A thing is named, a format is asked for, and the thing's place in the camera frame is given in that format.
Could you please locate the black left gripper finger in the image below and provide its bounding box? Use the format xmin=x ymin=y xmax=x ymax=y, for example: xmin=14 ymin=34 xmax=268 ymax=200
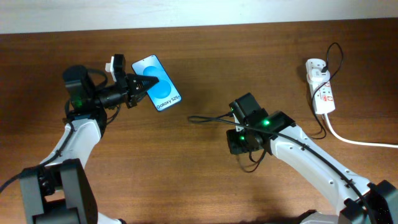
xmin=135 ymin=93 xmax=147 ymax=104
xmin=127 ymin=74 xmax=159 ymax=95

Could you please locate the blue Galaxy smartphone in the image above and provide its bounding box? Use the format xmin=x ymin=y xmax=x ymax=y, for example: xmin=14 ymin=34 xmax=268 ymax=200
xmin=131 ymin=55 xmax=182 ymax=112

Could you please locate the black USB charging cable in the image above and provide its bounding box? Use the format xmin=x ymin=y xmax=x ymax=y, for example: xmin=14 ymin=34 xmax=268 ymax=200
xmin=187 ymin=42 xmax=345 ymax=140

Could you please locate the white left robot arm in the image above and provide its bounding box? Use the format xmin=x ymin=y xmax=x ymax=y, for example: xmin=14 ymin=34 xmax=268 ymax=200
xmin=19 ymin=65 xmax=159 ymax=223

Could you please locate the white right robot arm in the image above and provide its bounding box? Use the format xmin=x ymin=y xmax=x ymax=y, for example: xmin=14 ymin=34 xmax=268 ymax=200
xmin=227 ymin=110 xmax=397 ymax=223

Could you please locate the white USB charger plug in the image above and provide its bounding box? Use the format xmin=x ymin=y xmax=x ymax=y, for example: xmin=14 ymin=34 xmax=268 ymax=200
xmin=307 ymin=68 xmax=330 ymax=84

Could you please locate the white power strip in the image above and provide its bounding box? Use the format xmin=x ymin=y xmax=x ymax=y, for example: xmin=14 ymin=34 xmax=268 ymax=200
xmin=305 ymin=58 xmax=335 ymax=114

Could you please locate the white power strip cord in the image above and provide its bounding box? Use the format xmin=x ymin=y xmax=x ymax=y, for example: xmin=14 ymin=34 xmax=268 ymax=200
xmin=322 ymin=112 xmax=398 ymax=149

